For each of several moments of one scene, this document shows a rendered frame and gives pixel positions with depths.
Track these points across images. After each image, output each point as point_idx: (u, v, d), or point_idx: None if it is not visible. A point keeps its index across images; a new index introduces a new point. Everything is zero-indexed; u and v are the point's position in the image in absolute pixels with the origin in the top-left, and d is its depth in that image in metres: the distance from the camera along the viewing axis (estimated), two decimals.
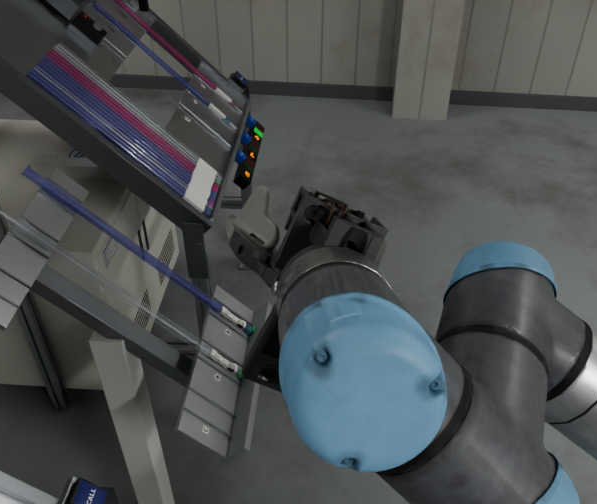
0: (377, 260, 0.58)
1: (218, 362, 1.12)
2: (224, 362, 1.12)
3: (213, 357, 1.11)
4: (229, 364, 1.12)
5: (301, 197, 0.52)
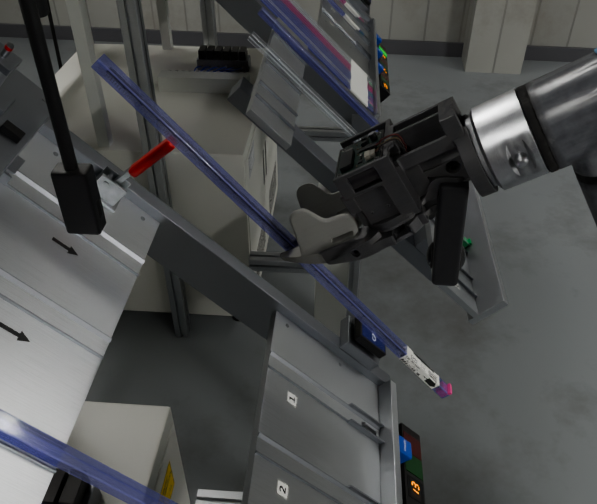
0: (312, 202, 0.61)
1: None
2: None
3: None
4: None
5: (344, 183, 0.53)
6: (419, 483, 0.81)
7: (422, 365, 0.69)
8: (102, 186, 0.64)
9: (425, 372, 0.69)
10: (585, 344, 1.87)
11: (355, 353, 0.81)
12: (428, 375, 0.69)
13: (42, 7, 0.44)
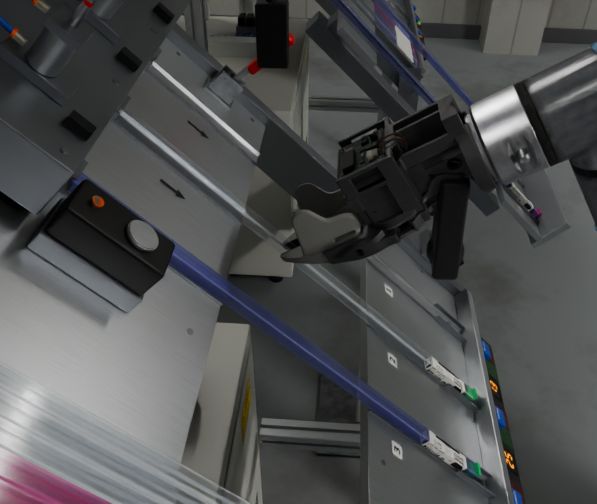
0: (311, 201, 0.61)
1: (439, 378, 0.71)
2: (449, 378, 0.71)
3: (434, 370, 0.71)
4: (455, 381, 0.72)
5: (347, 183, 0.53)
6: (496, 383, 0.86)
7: (522, 194, 1.02)
8: (221, 83, 0.69)
9: (524, 198, 1.02)
10: None
11: None
12: (526, 200, 1.02)
13: None
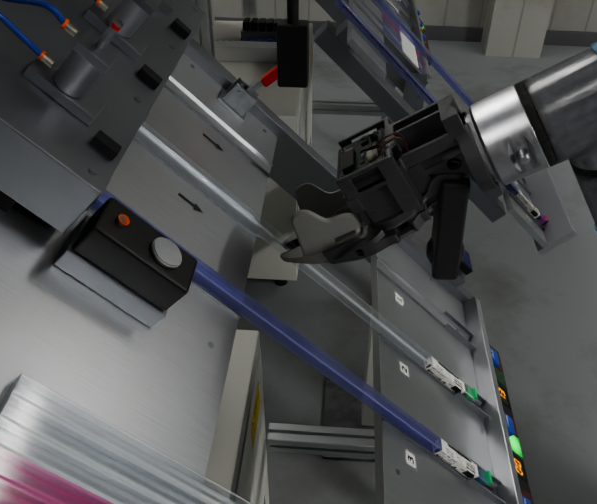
0: (311, 201, 0.61)
1: (439, 378, 0.71)
2: (449, 378, 0.71)
3: (434, 370, 0.71)
4: (455, 381, 0.72)
5: (347, 183, 0.53)
6: (504, 390, 0.87)
7: (528, 201, 1.03)
8: (235, 95, 0.70)
9: (531, 205, 1.03)
10: None
11: None
12: (533, 207, 1.03)
13: None
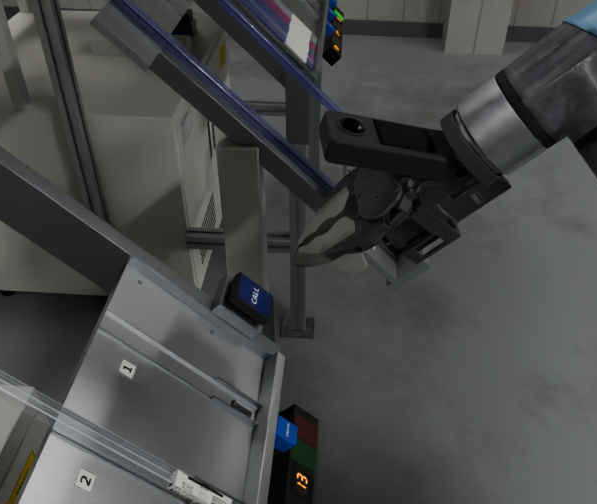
0: (345, 264, 0.61)
1: (189, 499, 0.53)
2: (203, 499, 0.53)
3: (179, 490, 0.52)
4: (214, 501, 0.54)
5: None
6: (309, 475, 0.67)
7: None
8: None
9: None
10: (556, 330, 1.73)
11: (231, 318, 0.67)
12: None
13: None
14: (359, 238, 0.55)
